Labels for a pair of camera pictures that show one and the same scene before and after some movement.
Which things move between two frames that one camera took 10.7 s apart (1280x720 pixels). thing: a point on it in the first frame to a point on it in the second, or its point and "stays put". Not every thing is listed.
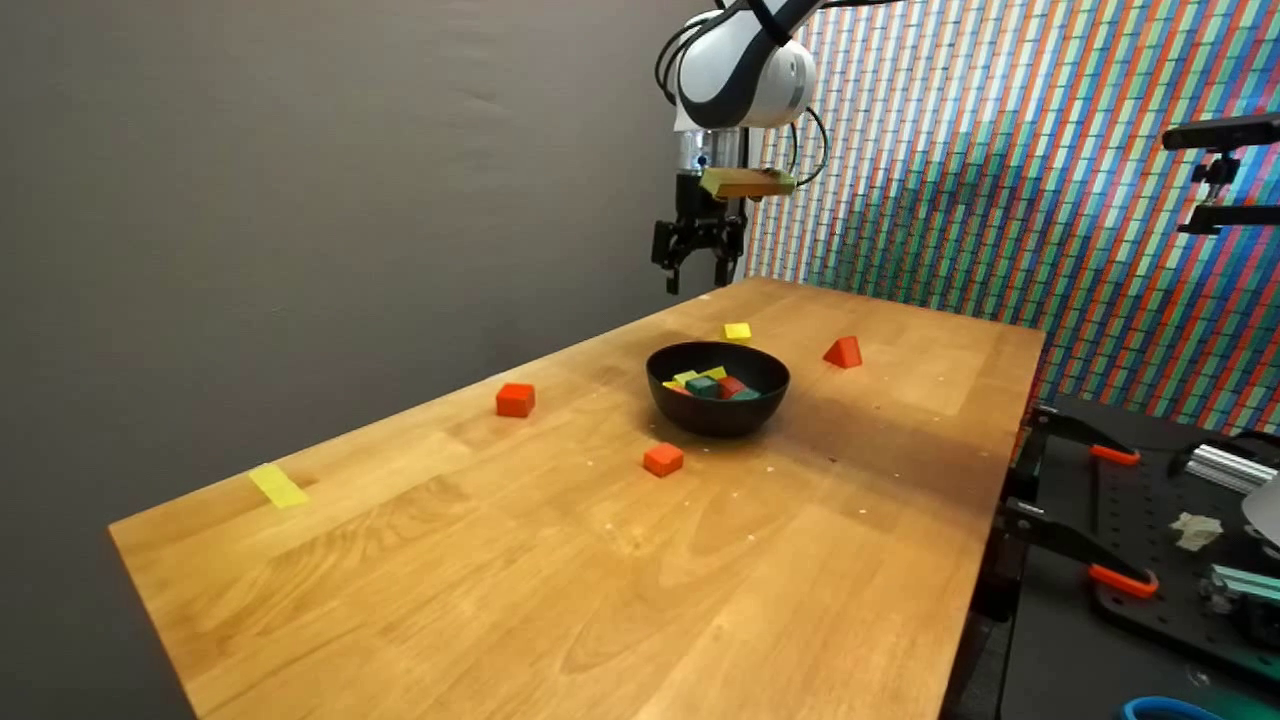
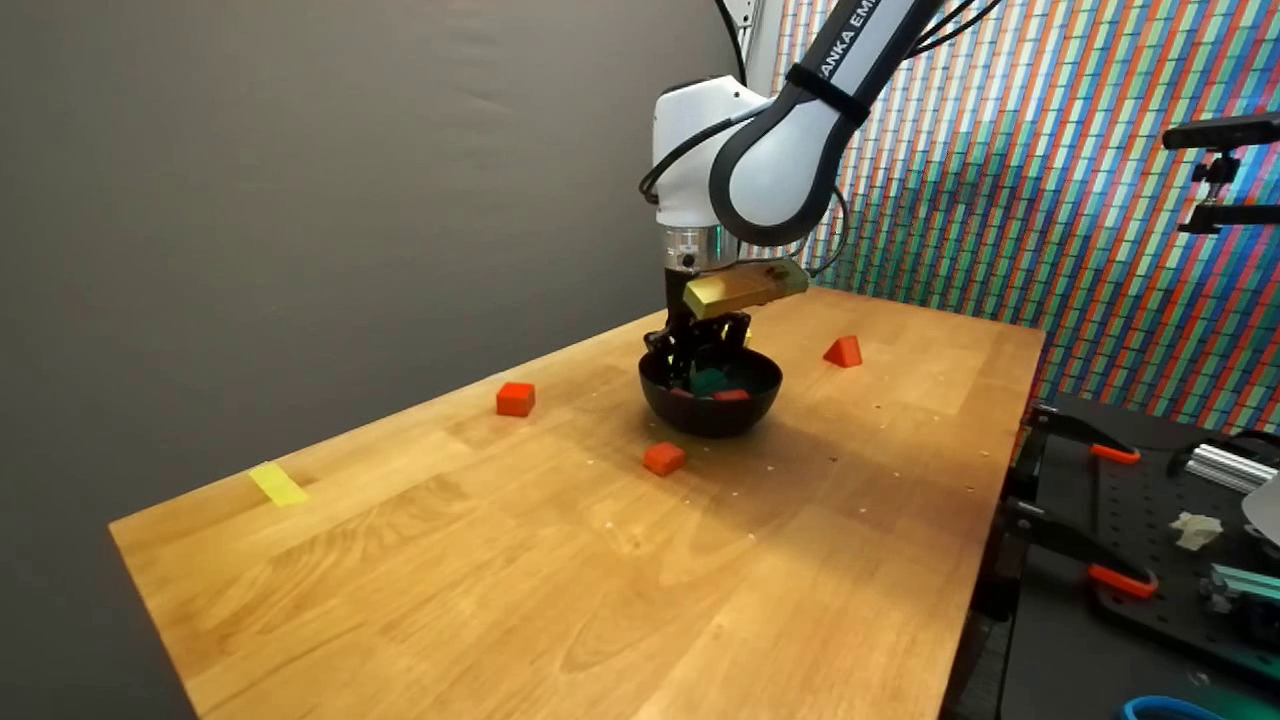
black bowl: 719,391 stays put
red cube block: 512,403 stays put
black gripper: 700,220 to 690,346
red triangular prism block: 845,353 stays put
